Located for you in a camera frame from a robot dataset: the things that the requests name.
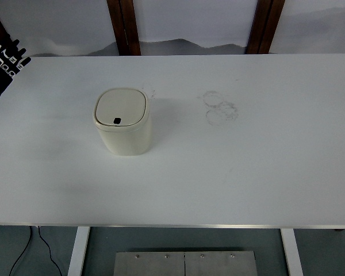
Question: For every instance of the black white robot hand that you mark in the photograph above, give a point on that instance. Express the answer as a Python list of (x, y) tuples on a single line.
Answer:
[(12, 59)]

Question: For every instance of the cream plastic trash can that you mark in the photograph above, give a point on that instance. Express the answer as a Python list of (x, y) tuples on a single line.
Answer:
[(122, 117)]

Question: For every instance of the grey metal base plate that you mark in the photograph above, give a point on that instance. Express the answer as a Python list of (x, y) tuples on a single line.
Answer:
[(186, 263)]

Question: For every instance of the brown wooden frame post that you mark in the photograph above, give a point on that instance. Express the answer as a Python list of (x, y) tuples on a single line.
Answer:
[(264, 25), (123, 19)]

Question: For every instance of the right white table leg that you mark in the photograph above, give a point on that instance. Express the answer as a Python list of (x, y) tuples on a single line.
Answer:
[(291, 252)]

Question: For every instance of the white table leg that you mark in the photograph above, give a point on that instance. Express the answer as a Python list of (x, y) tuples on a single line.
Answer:
[(291, 252), (79, 251)]

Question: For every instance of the left brown wooden frame post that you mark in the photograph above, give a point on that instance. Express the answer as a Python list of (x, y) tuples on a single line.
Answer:
[(123, 19)]

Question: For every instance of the left white table leg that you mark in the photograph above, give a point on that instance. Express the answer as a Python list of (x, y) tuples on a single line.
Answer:
[(79, 251)]

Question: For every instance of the right brown wooden frame post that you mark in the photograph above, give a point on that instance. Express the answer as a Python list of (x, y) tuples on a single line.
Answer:
[(264, 25)]

